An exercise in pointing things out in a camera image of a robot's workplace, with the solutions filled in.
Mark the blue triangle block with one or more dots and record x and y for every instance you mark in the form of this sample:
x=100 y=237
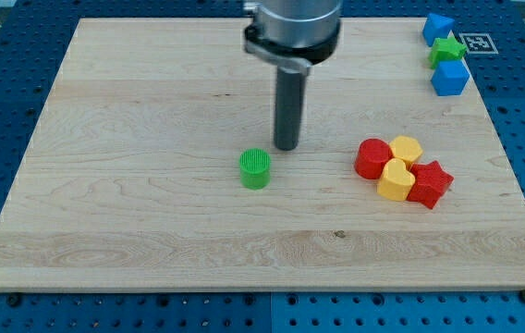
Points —
x=436 y=26

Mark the green star block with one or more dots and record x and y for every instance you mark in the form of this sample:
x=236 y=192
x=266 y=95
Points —
x=446 y=49

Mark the green cylinder block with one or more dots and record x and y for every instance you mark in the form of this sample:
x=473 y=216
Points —
x=254 y=165

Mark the red cylinder block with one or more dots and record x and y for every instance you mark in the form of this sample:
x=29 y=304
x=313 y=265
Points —
x=371 y=158

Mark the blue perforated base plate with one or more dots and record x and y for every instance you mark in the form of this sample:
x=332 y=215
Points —
x=33 y=42

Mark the wooden board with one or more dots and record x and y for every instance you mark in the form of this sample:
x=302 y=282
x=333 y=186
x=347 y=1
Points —
x=131 y=181

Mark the yellow hexagon block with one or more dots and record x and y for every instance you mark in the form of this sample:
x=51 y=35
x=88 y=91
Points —
x=407 y=149

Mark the blue pentagon block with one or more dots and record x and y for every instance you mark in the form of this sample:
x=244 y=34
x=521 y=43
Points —
x=450 y=78

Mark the red star block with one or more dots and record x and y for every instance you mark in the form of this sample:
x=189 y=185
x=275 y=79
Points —
x=431 y=183

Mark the white fiducial marker tag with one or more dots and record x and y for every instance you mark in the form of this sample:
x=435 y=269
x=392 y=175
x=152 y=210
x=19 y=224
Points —
x=478 y=43

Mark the yellow heart block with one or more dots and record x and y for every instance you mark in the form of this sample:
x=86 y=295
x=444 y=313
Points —
x=396 y=181

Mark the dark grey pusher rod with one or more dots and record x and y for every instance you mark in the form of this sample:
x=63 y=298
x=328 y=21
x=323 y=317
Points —
x=289 y=101

